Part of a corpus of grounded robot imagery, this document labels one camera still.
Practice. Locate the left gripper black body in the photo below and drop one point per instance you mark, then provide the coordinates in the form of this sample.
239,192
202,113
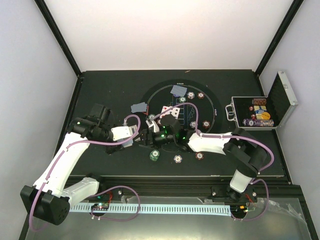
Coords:
110,149

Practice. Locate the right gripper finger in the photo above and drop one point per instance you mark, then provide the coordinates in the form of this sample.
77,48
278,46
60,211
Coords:
144,144
144,134

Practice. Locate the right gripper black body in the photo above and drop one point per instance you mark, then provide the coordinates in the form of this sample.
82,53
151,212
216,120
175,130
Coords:
163,139

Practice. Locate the green chip stack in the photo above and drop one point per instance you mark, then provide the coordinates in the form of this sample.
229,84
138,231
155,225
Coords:
154,155

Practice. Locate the blue-backed playing card deck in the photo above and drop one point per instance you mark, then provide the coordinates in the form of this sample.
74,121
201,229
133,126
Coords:
128,142

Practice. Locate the green chips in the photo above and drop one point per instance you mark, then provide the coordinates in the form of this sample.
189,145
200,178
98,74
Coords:
151,116
182,99

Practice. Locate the red triangular all-in button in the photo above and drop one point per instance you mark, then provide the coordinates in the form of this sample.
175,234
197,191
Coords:
147,111

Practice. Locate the dealt cards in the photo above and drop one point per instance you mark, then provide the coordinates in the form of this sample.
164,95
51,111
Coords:
139,107
178,90

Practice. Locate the face-up nine of hearts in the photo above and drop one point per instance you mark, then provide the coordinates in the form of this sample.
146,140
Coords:
168,110

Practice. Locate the face-up spades card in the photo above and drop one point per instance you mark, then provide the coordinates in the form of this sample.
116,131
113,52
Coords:
176,112

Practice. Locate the red chip stack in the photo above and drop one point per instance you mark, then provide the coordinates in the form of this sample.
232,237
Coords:
199,156

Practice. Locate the red chips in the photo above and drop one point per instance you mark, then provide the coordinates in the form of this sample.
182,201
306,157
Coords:
200,95
206,124

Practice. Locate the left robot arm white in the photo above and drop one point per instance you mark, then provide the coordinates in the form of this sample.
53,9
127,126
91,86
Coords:
48,199

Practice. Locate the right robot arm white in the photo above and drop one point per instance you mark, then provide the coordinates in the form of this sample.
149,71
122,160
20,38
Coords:
248,155

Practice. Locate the round black poker mat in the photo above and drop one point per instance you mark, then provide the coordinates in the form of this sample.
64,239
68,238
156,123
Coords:
193,110

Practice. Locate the left controller circuit board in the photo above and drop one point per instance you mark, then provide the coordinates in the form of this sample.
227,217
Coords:
100,207

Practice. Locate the controller circuit board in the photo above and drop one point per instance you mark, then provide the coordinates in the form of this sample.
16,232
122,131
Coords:
100,207
242,209

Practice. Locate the purple chips row in case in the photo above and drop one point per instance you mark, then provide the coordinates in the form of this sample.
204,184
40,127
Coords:
258,122

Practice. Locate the boxed card deck in case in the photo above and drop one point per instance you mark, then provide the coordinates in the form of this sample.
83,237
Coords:
259,110

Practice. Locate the aluminium poker case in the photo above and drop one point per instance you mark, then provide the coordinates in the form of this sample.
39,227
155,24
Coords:
281,103

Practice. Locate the brown chips row in case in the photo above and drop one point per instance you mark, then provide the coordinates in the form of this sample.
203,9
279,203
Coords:
259,101

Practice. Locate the right controller circuit board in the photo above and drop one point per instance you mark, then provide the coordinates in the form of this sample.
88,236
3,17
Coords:
242,209

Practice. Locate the yellow round button in case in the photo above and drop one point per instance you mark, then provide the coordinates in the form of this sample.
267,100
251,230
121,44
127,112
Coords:
265,115

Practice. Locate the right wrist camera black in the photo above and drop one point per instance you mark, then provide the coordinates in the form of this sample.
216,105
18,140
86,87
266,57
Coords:
170,122

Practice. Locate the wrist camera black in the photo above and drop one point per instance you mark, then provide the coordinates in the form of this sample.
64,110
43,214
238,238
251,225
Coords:
170,122
100,112

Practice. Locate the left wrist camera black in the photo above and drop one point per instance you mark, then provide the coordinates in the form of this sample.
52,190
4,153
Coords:
100,112

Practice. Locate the white slotted cable duct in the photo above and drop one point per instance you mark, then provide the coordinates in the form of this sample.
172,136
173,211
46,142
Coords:
164,209

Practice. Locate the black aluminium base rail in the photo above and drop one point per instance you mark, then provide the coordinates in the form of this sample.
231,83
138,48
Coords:
196,186

